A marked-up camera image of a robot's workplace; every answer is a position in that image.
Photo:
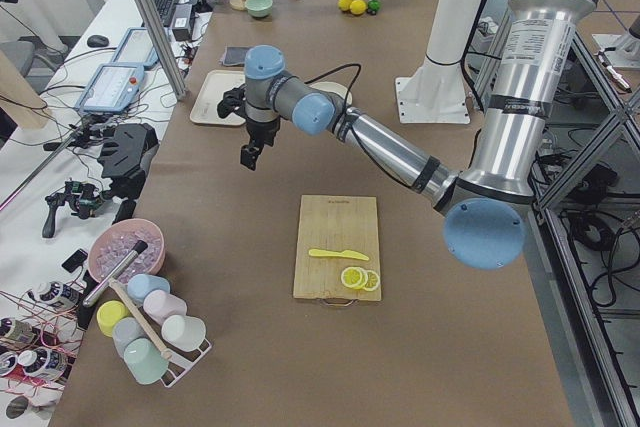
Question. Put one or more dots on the cream rabbit tray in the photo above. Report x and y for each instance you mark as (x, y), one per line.
(216, 83)

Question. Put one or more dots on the right teach pendant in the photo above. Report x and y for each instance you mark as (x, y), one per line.
(136, 47)

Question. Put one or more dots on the white round plate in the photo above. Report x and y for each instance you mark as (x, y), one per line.
(334, 87)

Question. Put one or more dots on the left teach pendant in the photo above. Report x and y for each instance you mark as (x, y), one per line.
(111, 89)

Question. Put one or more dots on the white cup rack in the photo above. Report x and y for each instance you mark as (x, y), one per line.
(165, 357)

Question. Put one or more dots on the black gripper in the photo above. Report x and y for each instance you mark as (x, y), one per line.
(260, 128)

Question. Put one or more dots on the bamboo cutting board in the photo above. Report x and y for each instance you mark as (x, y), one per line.
(335, 223)

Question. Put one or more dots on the teach pendant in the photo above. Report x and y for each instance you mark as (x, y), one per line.
(136, 47)
(111, 89)

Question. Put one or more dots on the grey folded cloth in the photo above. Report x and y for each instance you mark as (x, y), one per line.
(234, 56)

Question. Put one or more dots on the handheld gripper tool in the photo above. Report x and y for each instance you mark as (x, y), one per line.
(83, 198)

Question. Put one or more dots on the mint green bowl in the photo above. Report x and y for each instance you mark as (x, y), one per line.
(259, 9)

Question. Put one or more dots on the metal muddler stick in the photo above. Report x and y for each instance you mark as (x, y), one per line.
(91, 298)

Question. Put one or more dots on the yellow lemon front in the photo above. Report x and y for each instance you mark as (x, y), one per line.
(358, 7)

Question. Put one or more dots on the pink bowl with ice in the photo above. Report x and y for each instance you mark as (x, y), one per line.
(118, 240)

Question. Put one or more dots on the aluminium frame post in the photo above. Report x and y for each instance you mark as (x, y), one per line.
(162, 46)

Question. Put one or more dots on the lemon slice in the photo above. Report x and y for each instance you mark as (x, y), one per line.
(353, 277)
(373, 281)

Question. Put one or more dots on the yellow plastic knife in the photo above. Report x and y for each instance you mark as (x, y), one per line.
(343, 254)

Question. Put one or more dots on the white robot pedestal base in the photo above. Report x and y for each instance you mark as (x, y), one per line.
(435, 93)

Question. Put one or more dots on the black computer mouse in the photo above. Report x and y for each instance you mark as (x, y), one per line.
(97, 41)

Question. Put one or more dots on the yellow lemon near pepper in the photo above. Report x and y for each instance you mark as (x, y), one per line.
(344, 5)

